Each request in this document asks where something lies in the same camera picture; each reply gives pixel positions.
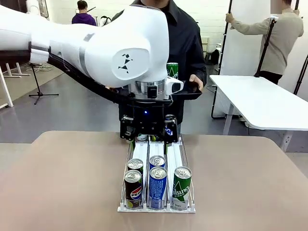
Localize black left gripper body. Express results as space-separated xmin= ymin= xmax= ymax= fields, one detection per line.
xmin=119 ymin=100 xmax=173 ymax=137

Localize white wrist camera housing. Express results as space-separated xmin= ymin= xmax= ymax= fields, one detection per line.
xmin=165 ymin=77 xmax=184 ymax=96

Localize black camera tripod pole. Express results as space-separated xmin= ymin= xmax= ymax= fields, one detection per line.
xmin=254 ymin=16 xmax=278 ymax=78

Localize black pole held upright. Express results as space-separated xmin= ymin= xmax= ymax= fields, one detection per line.
xmin=218 ymin=0 xmax=234 ymax=73

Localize large white panel board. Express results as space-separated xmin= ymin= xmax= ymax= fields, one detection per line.
xmin=220 ymin=0 xmax=273 ymax=77

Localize person in purple hoodie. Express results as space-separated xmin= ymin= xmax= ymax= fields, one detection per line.
xmin=71 ymin=0 xmax=97 ymax=26

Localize black microphone tripod stand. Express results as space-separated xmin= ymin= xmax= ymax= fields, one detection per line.
xmin=28 ymin=64 xmax=60 ymax=105

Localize person's left forearm dark sleeve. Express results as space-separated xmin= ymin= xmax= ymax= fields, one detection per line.
xmin=192 ymin=45 xmax=207 ymax=81

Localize person in dark jacket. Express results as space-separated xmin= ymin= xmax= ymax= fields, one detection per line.
xmin=112 ymin=0 xmax=207 ymax=134

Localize person's left hand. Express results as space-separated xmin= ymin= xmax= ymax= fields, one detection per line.
xmin=189 ymin=74 xmax=204 ymax=91

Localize large white table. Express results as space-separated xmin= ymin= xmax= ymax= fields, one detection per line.
xmin=208 ymin=74 xmax=308 ymax=153

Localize person in beige shirt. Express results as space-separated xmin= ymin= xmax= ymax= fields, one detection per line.
xmin=225 ymin=0 xmax=304 ymax=85

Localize blue Pocari Sweat can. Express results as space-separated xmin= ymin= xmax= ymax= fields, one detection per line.
xmin=149 ymin=155 xmax=166 ymax=169
xmin=165 ymin=114 xmax=177 ymax=142
xmin=149 ymin=166 xmax=168 ymax=209

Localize black tripod leg stand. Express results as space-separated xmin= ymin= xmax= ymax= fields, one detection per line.
xmin=293 ymin=54 xmax=308 ymax=96

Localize black rectangular serving tray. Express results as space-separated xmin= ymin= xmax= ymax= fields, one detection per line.
xmin=169 ymin=80 xmax=204 ymax=100

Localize tall white air conditioner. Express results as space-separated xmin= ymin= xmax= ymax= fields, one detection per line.
xmin=26 ymin=0 xmax=50 ymax=20

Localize white can dispenser rack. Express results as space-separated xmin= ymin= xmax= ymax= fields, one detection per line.
xmin=117 ymin=134 xmax=197 ymax=214

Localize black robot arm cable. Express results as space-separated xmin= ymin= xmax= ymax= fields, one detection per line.
xmin=47 ymin=51 xmax=174 ymax=107

